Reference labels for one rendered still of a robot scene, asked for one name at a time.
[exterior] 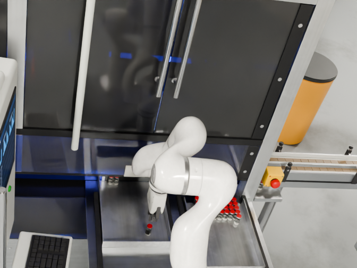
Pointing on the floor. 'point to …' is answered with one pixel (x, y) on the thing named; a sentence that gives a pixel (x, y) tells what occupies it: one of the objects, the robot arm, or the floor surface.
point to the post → (287, 95)
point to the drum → (308, 99)
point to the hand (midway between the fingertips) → (153, 214)
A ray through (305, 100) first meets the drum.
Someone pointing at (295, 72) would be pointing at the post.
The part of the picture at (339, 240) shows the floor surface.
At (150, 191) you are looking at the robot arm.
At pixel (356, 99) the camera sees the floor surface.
